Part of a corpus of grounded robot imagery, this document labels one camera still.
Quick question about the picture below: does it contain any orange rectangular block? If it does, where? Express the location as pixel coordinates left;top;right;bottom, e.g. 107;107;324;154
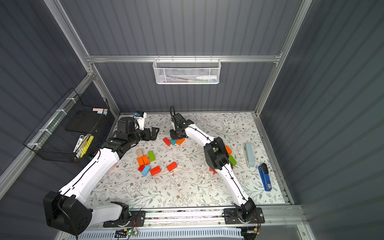
176;138;186;146

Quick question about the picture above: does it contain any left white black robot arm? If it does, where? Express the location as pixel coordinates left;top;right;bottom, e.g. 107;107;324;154
43;115;160;237

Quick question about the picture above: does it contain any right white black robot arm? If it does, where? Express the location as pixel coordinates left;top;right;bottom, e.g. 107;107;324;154
170;106;257;223

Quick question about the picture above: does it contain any natural wood block left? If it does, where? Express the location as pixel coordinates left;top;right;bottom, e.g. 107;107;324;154
137;149;144;158

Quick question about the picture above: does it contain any green block left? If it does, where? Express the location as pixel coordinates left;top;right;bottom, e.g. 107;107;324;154
148;151;156;162

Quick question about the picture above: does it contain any green block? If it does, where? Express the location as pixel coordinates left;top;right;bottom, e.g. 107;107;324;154
148;151;156;162
229;155;237;166

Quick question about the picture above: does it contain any orange block left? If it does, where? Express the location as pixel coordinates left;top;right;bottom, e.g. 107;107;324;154
137;155;150;166

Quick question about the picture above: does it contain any light blue block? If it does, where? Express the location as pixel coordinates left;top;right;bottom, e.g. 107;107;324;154
141;165;152;176

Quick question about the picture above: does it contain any red rectangular block left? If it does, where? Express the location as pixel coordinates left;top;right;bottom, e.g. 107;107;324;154
150;166;162;176

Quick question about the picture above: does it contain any red rectangular block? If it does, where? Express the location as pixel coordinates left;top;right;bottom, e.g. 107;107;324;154
150;166;162;176
167;162;178;172

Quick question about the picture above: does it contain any red rectangular block centre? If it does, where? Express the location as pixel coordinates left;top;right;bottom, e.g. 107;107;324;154
167;162;178;172

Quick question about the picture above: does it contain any white marker in basket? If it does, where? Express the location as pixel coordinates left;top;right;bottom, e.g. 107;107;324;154
196;75;218;84

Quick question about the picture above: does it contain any orange block right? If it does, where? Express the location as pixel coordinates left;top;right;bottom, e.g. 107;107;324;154
225;146;233;155

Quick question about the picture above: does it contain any yellow highlighter pack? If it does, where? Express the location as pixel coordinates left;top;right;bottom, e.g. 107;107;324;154
77;134;94;159

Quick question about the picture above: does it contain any red triangle block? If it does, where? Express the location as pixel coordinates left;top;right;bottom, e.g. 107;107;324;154
209;168;217;175

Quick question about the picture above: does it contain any green block right lower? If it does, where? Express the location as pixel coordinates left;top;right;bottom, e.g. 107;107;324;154
229;155;237;166

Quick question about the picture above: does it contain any light blue eraser box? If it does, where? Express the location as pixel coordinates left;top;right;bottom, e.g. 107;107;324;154
244;143;255;168

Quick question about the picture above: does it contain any blue stapler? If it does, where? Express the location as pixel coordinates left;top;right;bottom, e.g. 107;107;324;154
258;163;272;192

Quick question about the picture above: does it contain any white wire mesh basket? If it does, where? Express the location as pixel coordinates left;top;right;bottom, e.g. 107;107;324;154
153;59;222;85

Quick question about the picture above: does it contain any black wire mesh basket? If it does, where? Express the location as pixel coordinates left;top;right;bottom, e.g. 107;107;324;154
24;90;115;163

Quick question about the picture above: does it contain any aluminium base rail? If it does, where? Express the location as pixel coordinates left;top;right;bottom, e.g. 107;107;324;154
64;205;307;232

